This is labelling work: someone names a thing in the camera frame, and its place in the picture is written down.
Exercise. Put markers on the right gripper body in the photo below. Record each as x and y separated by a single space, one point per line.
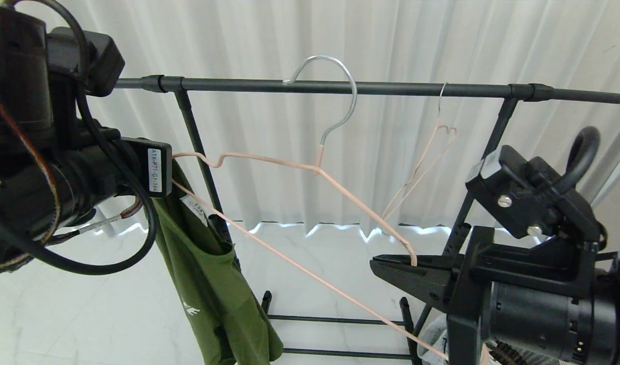
533 324

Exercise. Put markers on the green shirt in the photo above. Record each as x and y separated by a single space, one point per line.
213 284

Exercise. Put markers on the black clothes rack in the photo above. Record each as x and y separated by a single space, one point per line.
416 89

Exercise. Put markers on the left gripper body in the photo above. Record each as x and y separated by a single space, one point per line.
86 182

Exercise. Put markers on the pink clothes hanger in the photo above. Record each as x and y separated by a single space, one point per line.
340 186
424 157

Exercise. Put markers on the pale grey shorts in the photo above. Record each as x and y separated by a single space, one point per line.
434 339

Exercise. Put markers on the white curtain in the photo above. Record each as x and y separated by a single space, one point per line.
269 40

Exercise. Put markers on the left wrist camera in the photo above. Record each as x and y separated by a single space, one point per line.
92 56

